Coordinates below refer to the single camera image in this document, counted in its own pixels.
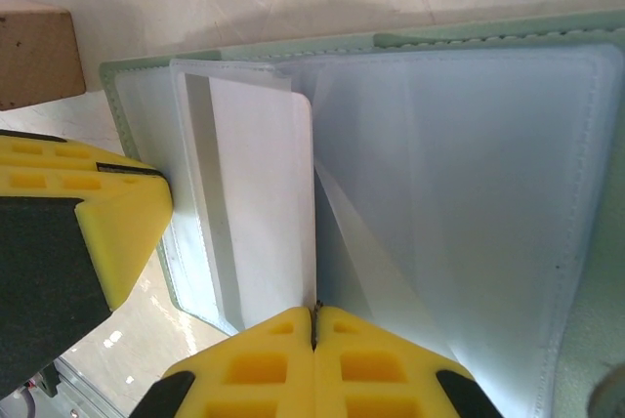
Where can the white plastic card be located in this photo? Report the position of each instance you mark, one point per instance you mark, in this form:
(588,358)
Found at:
(263,193)

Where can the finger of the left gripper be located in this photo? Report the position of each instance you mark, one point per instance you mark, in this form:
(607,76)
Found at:
(58,149)
(122,222)

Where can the green card holder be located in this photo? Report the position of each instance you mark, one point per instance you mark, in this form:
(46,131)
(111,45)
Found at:
(439,193)

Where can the tan wooden block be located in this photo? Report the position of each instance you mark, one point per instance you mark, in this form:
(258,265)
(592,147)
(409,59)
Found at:
(34,56)

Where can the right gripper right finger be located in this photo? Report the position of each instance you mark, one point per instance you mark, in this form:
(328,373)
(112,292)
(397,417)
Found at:
(381,374)

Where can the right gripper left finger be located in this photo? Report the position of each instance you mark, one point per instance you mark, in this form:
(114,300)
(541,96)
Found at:
(254,374)

